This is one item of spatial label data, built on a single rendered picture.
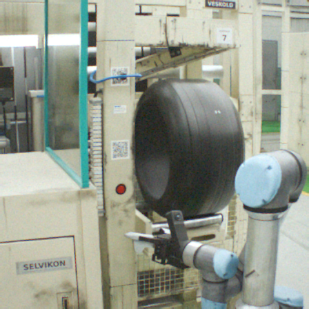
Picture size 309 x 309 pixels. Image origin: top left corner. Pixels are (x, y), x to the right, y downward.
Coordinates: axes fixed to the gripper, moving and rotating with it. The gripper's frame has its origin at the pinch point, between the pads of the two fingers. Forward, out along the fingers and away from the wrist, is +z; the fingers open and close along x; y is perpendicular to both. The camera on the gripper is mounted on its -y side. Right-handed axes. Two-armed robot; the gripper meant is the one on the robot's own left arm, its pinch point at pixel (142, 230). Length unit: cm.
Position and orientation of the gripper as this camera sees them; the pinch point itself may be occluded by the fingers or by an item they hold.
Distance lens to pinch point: 157.7
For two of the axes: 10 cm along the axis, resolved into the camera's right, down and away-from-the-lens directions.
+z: -7.0, -1.3, 7.0
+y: -1.0, 9.9, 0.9
